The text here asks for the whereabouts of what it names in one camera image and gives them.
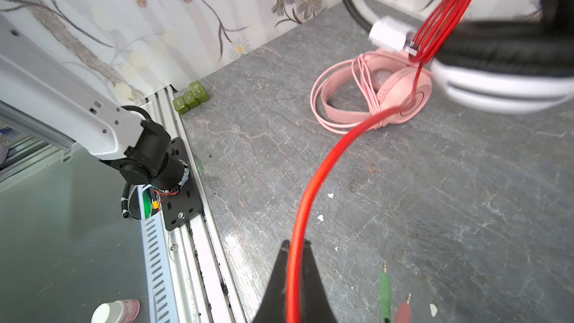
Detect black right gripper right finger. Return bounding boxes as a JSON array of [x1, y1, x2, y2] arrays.
[[301, 240, 336, 323]]

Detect white pink bottle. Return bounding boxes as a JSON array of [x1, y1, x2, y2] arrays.
[[91, 299, 141, 323]]

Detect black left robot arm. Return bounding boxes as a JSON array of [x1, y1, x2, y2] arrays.
[[1, 18, 190, 213]]

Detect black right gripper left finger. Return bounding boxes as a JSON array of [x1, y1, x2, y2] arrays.
[[252, 240, 290, 323]]

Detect pink headphones with cable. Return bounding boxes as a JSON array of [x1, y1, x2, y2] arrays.
[[309, 49, 433, 135]]

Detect white perforated cable duct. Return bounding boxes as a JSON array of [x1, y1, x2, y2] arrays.
[[140, 210, 180, 323]]

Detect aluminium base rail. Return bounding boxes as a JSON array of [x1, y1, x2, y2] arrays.
[[0, 84, 252, 323]]

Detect black white headphones red cable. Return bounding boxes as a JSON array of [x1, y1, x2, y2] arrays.
[[286, 0, 574, 323]]

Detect green small object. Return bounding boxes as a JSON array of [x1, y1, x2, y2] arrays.
[[172, 81, 210, 115]]

